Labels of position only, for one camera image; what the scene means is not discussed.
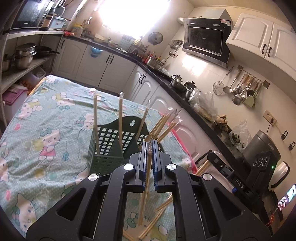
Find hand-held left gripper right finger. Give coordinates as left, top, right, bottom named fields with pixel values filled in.
left=151, top=140, right=271, bottom=241

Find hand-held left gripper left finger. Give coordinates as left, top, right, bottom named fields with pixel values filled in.
left=25, top=141, right=148, bottom=241

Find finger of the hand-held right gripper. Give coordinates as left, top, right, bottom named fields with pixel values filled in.
left=195, top=150, right=212, bottom=164

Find green plastic utensil holder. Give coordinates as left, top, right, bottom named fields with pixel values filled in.
left=87, top=116, right=166, bottom=177

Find pile of chopsticks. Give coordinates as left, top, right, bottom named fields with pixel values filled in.
left=122, top=192, right=174, bottom=240

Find ginger root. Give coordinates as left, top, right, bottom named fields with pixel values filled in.
left=212, top=114, right=232, bottom=134

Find grey air fryer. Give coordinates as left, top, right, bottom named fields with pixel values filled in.
left=243, top=130, right=282, bottom=186

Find plastic bag of greens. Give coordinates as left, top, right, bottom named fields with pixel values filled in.
left=229, top=119, right=252, bottom=149

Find white round appliance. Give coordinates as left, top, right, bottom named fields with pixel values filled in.
left=268, top=161, right=291, bottom=189

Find clear plastic bag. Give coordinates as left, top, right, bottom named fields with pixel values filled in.
left=188, top=89, right=218, bottom=121

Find lit screen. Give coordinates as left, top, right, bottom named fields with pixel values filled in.
left=277, top=184, right=296, bottom=212

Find steel kettle pot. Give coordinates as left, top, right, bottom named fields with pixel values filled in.
left=184, top=81, right=197, bottom=98

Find row of hanging ladles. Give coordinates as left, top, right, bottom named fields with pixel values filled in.
left=223, top=65, right=270, bottom=108

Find white lower kitchen cabinets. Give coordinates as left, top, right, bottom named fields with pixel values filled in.
left=52, top=37, right=234, bottom=167

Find white kitchen cabinets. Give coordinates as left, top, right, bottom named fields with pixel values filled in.
left=52, top=37, right=234, bottom=167
left=225, top=13, right=296, bottom=81

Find steel cooking pot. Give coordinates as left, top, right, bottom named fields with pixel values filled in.
left=147, top=58, right=163, bottom=70

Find cartoon cat printed blanket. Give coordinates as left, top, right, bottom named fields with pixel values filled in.
left=0, top=75, right=197, bottom=240

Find black range hood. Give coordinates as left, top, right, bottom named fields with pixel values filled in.
left=182, top=9, right=233, bottom=69

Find blue bowl on cabinet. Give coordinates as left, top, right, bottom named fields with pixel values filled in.
left=90, top=46, right=104, bottom=57

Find white upper kitchen cabinets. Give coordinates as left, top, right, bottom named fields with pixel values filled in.
left=225, top=13, right=296, bottom=81

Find pink storage bin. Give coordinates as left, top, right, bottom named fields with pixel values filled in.
left=2, top=89, right=27, bottom=112

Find bright window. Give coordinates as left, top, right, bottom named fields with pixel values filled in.
left=97, top=0, right=167, bottom=39

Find black frying pan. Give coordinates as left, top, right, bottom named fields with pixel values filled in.
left=35, top=46, right=60, bottom=59

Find white shelf rack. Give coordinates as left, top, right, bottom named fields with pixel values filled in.
left=0, top=30, right=65, bottom=127

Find stacked steel pots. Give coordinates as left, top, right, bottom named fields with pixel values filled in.
left=14, top=43, right=38, bottom=70

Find grey-blue plastic box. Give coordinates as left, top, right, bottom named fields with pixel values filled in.
left=50, top=16, right=67, bottom=31

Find black microwave oven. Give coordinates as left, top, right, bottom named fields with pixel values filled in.
left=11, top=0, right=52, bottom=30

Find wire strainer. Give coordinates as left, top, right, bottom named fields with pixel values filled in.
left=213, top=67, right=234, bottom=96

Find wall power socket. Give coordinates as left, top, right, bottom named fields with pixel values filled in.
left=264, top=110, right=278, bottom=127

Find round wall fan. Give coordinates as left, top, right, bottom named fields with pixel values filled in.
left=148, top=32, right=164, bottom=45

